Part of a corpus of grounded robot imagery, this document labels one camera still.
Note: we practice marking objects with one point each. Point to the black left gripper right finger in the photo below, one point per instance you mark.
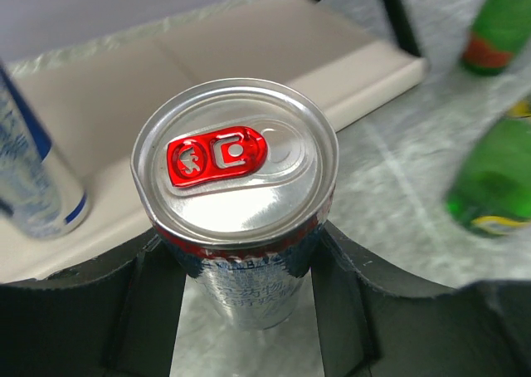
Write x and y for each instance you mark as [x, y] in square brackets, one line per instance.
[375, 319]

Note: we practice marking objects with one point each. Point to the silver energy drink can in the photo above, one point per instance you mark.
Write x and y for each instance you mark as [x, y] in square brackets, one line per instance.
[237, 177]

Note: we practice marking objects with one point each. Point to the green Perrier bottle centre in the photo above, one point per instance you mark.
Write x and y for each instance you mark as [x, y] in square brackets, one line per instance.
[490, 195]

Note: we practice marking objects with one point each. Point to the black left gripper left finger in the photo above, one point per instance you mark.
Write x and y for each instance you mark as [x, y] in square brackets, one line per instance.
[114, 315]

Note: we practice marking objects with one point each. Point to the green bottle far right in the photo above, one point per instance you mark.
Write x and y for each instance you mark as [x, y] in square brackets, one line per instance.
[498, 34]

